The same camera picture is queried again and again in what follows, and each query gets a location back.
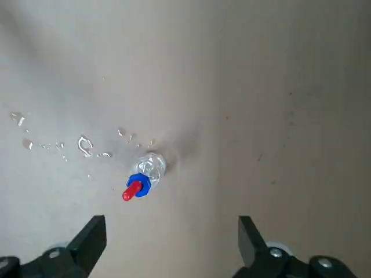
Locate red bulb glass dropper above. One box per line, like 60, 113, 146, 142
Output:
121, 181, 143, 202

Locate clear bottle with blue cap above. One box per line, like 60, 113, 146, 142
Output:
125, 152, 167, 200

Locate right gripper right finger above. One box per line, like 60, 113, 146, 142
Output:
231, 215, 358, 278

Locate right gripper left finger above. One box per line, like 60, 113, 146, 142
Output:
0, 214, 107, 278

